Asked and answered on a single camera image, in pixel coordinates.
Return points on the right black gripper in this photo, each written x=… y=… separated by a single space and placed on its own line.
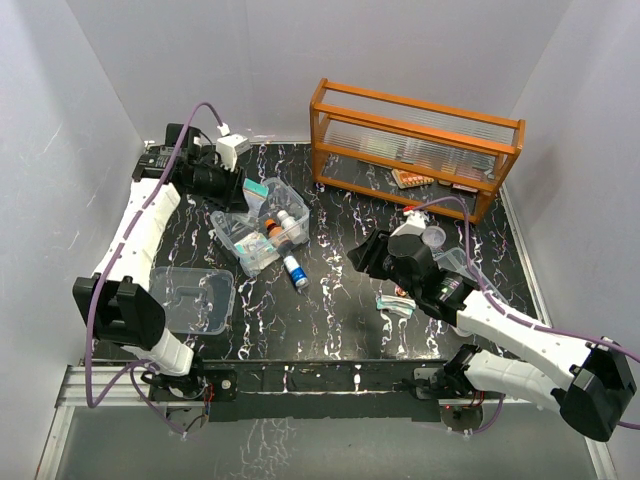
x=367 y=256

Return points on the clear plastic medicine box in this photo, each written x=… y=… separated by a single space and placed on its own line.
x=229 y=228

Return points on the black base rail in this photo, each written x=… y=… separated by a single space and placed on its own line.
x=236 y=390

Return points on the orange wooden shelf rack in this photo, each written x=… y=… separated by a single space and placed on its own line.
x=359 y=135

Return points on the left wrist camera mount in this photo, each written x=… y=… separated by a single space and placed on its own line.
x=230 y=148

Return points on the clear plastic box lid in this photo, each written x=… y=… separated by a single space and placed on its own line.
x=196 y=301

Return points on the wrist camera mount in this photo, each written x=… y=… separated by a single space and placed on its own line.
x=230 y=148
x=414 y=222

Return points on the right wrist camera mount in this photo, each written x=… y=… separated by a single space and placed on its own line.
x=414 y=222

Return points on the clear compartment organizer tray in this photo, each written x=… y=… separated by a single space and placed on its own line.
x=455 y=259

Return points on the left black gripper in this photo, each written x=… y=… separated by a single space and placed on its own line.
x=232 y=200

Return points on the blue white bandage roll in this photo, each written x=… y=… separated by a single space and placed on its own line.
x=296 y=273

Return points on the white medicine bottle green label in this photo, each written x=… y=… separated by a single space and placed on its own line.
x=288 y=223

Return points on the brown bottle orange cap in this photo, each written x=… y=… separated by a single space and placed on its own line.
x=276 y=234

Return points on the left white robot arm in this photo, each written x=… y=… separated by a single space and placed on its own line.
x=115 y=302

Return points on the small clear round jar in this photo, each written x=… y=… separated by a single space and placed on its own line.
x=434 y=237

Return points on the blue header plastic packet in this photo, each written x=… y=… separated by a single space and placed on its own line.
x=255 y=195

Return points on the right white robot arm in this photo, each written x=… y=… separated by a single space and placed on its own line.
x=586 y=380

